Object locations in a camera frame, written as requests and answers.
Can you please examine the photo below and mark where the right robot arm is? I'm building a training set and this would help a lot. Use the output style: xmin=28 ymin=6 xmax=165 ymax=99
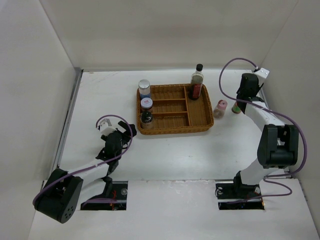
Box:
xmin=231 ymin=73 xmax=299 ymax=198

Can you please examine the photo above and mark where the red chili sauce bottle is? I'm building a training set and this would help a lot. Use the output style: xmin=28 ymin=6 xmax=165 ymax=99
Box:
xmin=231 ymin=101 xmax=242 ymax=114

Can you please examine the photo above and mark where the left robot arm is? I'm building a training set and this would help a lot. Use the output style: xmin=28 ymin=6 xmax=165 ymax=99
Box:
xmin=32 ymin=118 xmax=137 ymax=224

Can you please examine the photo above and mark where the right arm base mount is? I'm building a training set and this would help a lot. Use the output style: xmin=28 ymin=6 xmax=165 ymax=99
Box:
xmin=215 ymin=182 xmax=265 ymax=210

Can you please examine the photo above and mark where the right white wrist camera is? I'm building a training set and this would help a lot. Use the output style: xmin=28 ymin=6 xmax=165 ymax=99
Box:
xmin=253 ymin=67 xmax=270 ymax=79

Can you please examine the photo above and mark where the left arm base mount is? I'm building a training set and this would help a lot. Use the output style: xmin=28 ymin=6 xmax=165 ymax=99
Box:
xmin=77 ymin=176 xmax=129 ymax=211

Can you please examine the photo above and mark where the tall dark sauce bottle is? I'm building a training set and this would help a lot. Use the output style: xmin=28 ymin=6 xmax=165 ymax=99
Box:
xmin=188 ymin=63 xmax=204 ymax=100

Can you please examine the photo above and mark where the silver lid blue jar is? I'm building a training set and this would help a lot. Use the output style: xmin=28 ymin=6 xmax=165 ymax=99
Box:
xmin=138 ymin=79 xmax=151 ymax=99

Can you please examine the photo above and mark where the pink cap spice shaker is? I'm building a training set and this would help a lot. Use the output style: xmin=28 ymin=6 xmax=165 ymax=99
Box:
xmin=213 ymin=99 xmax=228 ymax=119

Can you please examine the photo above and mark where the black cap pepper grinder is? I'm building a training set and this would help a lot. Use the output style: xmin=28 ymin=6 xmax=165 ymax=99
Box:
xmin=140 ymin=111 xmax=154 ymax=130

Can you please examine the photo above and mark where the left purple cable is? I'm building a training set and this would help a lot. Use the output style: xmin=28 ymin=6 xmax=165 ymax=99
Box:
xmin=32 ymin=114 xmax=133 ymax=206

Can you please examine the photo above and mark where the white lid sauce jar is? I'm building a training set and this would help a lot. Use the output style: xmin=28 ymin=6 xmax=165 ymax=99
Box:
xmin=140 ymin=97 xmax=153 ymax=112

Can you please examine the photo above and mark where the wicker divided basket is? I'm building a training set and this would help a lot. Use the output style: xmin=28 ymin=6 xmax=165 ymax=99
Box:
xmin=136 ymin=83 xmax=214 ymax=135

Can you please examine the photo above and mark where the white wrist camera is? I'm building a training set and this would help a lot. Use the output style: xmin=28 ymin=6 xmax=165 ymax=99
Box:
xmin=253 ymin=67 xmax=270 ymax=79
xmin=97 ymin=118 xmax=116 ymax=136

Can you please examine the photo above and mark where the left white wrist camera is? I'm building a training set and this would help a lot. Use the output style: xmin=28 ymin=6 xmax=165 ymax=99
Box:
xmin=97 ymin=118 xmax=116 ymax=136

